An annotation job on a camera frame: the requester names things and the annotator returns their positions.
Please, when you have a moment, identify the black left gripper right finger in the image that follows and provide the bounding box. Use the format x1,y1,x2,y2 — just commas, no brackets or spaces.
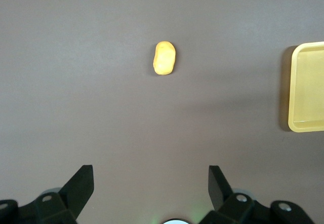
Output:
202,165,315,224

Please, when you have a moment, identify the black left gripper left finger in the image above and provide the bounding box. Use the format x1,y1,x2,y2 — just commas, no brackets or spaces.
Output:
0,165,95,224

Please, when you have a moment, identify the yellow bread roll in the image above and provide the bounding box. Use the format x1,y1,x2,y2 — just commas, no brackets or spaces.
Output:
152,41,177,76

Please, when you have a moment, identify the yellow plastic tray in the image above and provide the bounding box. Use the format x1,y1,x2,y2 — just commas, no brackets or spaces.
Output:
288,41,324,133

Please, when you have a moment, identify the brown table cover mat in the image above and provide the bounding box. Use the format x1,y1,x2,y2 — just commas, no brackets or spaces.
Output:
0,0,324,224

